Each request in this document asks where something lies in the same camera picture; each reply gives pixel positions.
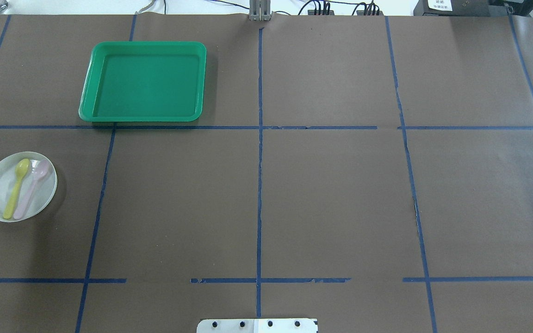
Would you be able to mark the yellow plastic spoon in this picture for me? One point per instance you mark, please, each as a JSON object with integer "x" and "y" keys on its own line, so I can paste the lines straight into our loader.
{"x": 20, "y": 171}

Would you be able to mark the white round plate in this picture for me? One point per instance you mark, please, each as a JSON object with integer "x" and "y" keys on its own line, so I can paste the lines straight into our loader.
{"x": 45, "y": 190}

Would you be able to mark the pink plastic spoon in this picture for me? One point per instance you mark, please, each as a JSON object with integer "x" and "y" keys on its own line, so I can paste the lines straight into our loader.
{"x": 39, "y": 173}

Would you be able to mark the green plastic tray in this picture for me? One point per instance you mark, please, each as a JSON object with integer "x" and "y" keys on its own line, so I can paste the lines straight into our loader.
{"x": 144, "y": 81}

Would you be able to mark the black power strip left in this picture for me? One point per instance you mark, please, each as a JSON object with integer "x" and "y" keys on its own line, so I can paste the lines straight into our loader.
{"x": 321, "y": 8}

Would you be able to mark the black power strip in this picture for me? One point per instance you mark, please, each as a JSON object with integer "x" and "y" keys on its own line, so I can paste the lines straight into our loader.
{"x": 321, "y": 8}
{"x": 367, "y": 9}

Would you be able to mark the black power strip right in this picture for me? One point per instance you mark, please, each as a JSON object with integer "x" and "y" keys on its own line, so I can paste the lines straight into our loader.
{"x": 367, "y": 9}

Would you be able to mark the black device with label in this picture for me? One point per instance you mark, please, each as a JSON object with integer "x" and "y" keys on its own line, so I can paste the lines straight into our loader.
{"x": 459, "y": 8}

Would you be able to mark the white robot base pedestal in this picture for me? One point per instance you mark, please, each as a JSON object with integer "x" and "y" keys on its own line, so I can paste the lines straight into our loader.
{"x": 259, "y": 325}

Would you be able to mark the grey aluminium frame post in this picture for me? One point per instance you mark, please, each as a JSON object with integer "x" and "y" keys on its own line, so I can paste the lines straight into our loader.
{"x": 260, "y": 10}

